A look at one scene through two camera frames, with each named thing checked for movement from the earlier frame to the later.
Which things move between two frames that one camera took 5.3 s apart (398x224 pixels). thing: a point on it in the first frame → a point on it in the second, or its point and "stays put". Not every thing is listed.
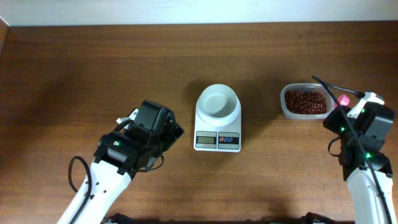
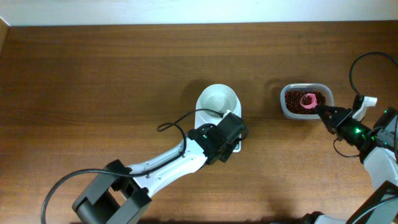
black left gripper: [169, 138] → [227, 151]
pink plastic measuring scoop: [343, 100] → [313, 103]
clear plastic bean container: [306, 101] stays put
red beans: [305, 102] stays put
